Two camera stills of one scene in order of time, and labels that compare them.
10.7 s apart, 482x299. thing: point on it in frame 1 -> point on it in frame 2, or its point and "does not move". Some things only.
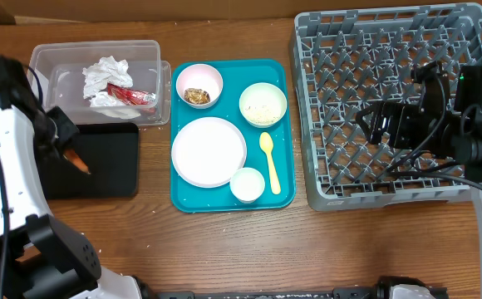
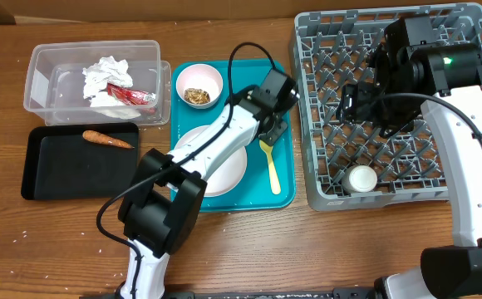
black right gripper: (399, 113) -> (355, 106)
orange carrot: (71, 155) -> (95, 136)
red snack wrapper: (130, 95) does not move
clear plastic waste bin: (58, 66) does not move
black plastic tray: (110, 153) does not move
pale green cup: (247, 185) -> (359, 178)
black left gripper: (70, 131) -> (282, 126)
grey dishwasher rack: (342, 62) does not move
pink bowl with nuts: (199, 85) does not move
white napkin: (98, 76) does not move
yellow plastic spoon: (266, 143) does not move
